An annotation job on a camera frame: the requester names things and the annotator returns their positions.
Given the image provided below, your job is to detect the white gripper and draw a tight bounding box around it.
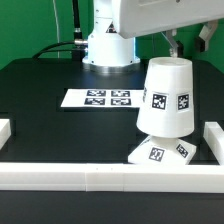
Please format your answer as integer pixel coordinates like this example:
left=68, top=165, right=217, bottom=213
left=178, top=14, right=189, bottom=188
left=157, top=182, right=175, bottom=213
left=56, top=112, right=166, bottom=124
left=112, top=0, right=224, bottom=58

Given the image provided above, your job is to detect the white front fence wall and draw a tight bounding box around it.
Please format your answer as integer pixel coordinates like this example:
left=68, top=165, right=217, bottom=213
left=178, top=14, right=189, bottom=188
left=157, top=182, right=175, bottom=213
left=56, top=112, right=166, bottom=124
left=0, top=163, right=224, bottom=193

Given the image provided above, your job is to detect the black thick cable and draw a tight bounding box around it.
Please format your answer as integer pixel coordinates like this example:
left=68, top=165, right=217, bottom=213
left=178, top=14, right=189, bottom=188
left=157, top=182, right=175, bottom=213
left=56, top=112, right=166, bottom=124
left=32, top=0, right=90, bottom=60

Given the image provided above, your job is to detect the white lamp shade cone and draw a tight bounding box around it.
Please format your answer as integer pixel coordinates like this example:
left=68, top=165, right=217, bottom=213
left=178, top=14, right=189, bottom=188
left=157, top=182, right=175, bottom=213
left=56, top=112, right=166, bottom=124
left=137, top=57, right=194, bottom=138

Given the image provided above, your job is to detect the thin white cable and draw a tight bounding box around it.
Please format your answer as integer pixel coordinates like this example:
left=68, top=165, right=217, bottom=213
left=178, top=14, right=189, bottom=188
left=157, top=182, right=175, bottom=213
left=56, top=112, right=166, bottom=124
left=52, top=0, right=61, bottom=60

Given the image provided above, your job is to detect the white left fence block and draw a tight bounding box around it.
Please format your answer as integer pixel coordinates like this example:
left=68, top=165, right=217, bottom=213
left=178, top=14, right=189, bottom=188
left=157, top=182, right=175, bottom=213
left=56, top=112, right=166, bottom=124
left=0, top=119, right=11, bottom=150

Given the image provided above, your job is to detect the white tag sheet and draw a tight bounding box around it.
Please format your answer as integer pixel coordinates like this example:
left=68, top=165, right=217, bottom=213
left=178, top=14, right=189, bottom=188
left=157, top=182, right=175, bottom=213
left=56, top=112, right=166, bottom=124
left=61, top=89, right=143, bottom=108

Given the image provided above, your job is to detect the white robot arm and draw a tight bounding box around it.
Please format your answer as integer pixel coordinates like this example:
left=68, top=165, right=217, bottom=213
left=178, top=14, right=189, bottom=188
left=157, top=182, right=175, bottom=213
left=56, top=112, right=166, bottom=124
left=83, top=0, right=224, bottom=67

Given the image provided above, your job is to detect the white lamp base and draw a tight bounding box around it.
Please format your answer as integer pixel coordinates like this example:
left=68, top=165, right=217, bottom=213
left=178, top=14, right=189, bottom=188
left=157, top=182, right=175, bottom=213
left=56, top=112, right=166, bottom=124
left=128, top=136, right=196, bottom=166

